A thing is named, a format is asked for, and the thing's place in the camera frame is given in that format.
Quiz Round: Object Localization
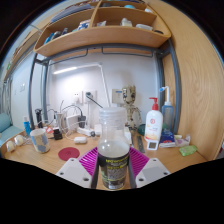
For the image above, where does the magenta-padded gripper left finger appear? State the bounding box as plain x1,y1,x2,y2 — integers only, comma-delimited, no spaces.
55,146,101,190

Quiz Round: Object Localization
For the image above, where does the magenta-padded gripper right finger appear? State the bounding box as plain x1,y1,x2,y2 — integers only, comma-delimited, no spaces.
128,146,172,189

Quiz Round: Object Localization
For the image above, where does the clear bottle with black label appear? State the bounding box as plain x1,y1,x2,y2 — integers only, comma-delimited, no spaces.
96,106,131,191

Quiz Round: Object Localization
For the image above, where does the flat round red coaster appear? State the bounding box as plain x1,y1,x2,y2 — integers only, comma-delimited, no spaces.
57,146,81,162

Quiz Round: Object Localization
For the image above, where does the small white digital clock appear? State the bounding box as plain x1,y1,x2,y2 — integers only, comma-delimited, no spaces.
146,139,159,151

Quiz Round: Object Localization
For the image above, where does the small black box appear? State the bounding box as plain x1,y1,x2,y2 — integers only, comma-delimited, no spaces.
53,128,64,140

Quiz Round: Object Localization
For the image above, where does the green sponge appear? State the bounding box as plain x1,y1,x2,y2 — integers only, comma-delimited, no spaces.
178,144,198,157

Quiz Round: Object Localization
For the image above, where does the white power strip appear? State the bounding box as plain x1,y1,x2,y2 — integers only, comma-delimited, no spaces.
77,123,103,138

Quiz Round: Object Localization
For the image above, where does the dark green bowl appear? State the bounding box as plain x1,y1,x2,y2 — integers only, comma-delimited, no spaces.
137,123,147,137

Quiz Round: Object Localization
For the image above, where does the cream mug with blue patches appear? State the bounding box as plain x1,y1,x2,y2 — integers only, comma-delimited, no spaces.
29,128,51,154

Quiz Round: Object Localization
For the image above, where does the white red-pump lotion bottle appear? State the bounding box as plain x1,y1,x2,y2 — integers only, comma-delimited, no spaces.
143,97,164,143

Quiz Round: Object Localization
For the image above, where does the white power adapter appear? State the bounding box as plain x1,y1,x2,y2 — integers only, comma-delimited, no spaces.
66,114,82,132

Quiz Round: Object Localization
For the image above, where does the stainless steel cup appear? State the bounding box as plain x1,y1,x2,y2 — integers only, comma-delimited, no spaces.
54,112,67,131

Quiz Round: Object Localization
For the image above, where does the translucent blue spray bottle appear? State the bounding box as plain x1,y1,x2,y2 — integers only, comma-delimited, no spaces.
159,85,175,133

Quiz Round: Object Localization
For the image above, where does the black electric shaver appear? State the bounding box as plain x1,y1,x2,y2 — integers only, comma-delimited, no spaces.
34,108,44,129

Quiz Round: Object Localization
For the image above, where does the blue tube with white cap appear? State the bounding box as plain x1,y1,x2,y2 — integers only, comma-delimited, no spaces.
22,115,32,137

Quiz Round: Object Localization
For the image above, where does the wooden tree creature figurine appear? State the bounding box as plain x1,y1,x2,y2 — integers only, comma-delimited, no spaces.
121,85,143,133

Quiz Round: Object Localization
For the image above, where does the bed with teal bedding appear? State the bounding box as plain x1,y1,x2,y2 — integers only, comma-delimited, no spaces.
0,112,24,148

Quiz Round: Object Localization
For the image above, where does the white desk lamp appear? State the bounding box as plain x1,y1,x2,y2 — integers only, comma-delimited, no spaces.
53,62,111,108

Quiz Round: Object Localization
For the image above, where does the wooden shelf unit with items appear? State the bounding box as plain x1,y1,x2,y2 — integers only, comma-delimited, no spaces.
33,0,173,63

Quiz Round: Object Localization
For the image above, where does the white wall outlet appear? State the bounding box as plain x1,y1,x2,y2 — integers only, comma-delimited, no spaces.
72,90,84,104
83,89,98,104

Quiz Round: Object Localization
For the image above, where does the white wall-mounted device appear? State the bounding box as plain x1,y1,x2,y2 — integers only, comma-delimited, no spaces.
111,88,126,105

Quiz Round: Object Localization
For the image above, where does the long wooden wall shelf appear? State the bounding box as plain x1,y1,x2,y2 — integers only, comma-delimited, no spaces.
3,19,51,83

